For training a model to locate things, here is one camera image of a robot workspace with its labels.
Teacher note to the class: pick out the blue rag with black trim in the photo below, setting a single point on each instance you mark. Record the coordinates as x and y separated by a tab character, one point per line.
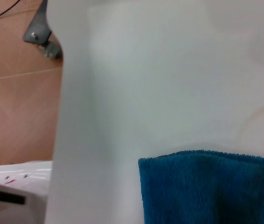
204	191

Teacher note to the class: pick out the white sheet with marks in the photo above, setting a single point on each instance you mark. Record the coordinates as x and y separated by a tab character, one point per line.
17	172

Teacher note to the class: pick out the white box with black slot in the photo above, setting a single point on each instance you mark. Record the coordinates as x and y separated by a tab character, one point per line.
32	210

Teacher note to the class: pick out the grey metal table bracket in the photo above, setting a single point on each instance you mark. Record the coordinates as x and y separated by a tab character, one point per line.
38	30

